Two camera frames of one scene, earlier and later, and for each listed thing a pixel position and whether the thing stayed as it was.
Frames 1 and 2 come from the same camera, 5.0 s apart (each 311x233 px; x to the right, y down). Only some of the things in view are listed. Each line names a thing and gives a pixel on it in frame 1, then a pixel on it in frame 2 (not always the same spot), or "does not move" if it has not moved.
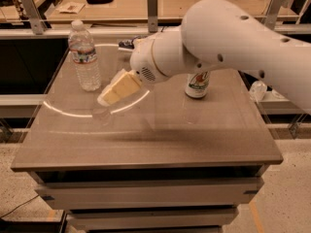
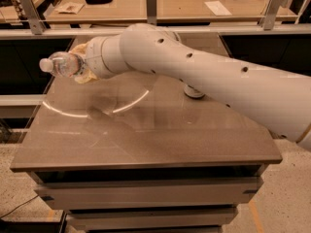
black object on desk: x=99 y=0 does not move
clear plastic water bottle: x=84 y=51 to x=62 y=63
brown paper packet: x=71 y=8 does not move
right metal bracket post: x=275 y=6 does not move
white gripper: x=142 y=61 to x=93 y=58
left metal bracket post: x=32 y=11 does not move
